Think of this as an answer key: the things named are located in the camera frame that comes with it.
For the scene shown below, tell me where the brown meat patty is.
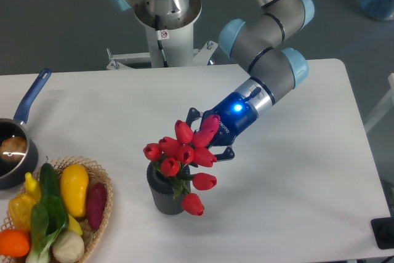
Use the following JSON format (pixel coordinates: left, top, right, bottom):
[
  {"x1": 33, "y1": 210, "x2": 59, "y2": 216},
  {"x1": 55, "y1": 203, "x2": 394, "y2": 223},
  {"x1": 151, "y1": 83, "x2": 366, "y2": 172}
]
[{"x1": 1, "y1": 136, "x2": 27, "y2": 162}]

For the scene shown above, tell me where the dark grey ribbed vase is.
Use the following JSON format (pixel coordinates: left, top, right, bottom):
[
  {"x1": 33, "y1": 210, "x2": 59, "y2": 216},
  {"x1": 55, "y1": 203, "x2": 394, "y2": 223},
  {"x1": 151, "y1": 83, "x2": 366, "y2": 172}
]
[{"x1": 147, "y1": 162, "x2": 185, "y2": 215}]

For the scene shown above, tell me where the black pedestal cable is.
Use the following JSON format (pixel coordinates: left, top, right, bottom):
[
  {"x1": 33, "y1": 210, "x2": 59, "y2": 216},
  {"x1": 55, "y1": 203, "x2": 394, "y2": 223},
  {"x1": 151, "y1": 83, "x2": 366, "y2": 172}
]
[{"x1": 155, "y1": 15, "x2": 169, "y2": 68}]

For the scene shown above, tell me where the yellow banana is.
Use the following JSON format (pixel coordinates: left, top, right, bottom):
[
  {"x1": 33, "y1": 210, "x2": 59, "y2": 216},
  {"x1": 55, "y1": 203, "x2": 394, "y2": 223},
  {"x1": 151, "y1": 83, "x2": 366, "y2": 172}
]
[{"x1": 67, "y1": 214, "x2": 83, "y2": 236}]

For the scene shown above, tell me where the purple sweet potato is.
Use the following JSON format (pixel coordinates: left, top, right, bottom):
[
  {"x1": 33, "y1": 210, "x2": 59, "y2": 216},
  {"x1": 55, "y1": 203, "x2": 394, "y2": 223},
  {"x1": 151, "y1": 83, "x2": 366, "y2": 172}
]
[{"x1": 86, "y1": 182, "x2": 107, "y2": 231}]

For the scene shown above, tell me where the green cucumber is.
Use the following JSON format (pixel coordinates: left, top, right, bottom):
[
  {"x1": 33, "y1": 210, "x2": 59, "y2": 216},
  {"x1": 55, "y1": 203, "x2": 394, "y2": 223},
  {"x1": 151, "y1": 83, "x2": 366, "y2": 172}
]
[{"x1": 39, "y1": 163, "x2": 62, "y2": 201}]

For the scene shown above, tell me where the yellow squash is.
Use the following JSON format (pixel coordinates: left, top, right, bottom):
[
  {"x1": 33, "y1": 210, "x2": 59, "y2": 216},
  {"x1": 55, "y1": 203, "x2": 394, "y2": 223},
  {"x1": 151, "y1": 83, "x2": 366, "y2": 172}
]
[{"x1": 60, "y1": 164, "x2": 89, "y2": 218}]

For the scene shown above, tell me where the orange fruit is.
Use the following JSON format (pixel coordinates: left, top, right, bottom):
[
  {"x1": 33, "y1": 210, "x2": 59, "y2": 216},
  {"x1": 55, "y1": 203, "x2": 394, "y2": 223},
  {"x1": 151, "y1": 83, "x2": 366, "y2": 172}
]
[{"x1": 1, "y1": 229, "x2": 31, "y2": 257}]

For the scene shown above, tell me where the white frame at right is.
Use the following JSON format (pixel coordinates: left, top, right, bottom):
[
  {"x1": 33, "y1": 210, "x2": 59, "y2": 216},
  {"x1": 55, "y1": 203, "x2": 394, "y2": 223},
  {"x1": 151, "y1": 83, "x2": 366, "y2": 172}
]
[{"x1": 364, "y1": 73, "x2": 393, "y2": 133}]

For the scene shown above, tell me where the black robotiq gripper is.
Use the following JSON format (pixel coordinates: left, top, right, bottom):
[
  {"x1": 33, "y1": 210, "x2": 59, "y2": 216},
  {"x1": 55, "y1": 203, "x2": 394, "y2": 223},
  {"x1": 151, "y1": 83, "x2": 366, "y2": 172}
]
[{"x1": 185, "y1": 92, "x2": 258, "y2": 162}]

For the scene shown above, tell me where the red tulip bouquet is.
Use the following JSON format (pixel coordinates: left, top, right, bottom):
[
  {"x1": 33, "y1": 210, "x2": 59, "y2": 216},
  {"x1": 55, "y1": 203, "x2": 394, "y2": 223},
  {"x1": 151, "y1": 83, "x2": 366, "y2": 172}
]
[{"x1": 143, "y1": 115, "x2": 220, "y2": 216}]

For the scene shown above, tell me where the green bok choy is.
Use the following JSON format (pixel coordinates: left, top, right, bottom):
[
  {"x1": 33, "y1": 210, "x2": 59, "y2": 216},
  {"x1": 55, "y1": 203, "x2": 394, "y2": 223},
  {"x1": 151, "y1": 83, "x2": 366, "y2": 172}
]
[{"x1": 26, "y1": 195, "x2": 68, "y2": 262}]

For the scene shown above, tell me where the beige garlic bulb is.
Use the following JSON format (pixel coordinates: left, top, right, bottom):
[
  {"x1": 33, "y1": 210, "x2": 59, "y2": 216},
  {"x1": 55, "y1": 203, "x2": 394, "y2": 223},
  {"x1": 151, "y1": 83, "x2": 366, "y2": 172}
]
[{"x1": 52, "y1": 230, "x2": 84, "y2": 263}]

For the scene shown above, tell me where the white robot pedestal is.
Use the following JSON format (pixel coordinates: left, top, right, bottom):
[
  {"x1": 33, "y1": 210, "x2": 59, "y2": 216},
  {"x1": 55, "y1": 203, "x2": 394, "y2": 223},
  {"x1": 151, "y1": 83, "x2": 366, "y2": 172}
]
[{"x1": 107, "y1": 0, "x2": 218, "y2": 70}]

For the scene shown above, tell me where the blue handled saucepan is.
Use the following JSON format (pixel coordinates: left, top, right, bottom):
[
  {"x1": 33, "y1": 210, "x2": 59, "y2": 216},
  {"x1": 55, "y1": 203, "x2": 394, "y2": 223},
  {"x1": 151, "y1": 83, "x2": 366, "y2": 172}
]
[{"x1": 1, "y1": 68, "x2": 52, "y2": 190}]

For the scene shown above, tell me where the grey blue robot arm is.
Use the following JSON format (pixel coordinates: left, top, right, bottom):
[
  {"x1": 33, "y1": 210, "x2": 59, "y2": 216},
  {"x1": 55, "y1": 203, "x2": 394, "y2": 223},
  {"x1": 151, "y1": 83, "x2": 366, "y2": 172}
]
[{"x1": 111, "y1": 0, "x2": 315, "y2": 161}]

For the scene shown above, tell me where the black device at edge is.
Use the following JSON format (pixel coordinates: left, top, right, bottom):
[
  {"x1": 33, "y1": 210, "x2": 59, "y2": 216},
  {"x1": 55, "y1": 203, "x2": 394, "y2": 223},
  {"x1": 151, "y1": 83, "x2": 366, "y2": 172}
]
[{"x1": 371, "y1": 217, "x2": 393, "y2": 249}]

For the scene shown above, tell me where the yellow bell pepper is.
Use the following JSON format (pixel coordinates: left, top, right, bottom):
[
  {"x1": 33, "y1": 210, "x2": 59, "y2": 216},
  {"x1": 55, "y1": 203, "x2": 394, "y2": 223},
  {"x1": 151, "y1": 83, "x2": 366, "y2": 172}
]
[{"x1": 8, "y1": 193, "x2": 36, "y2": 232}]

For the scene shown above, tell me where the small yellow pepper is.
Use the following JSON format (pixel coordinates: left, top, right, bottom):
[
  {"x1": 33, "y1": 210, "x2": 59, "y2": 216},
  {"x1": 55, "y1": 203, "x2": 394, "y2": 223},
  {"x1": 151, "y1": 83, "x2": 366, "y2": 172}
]
[{"x1": 24, "y1": 172, "x2": 41, "y2": 201}]

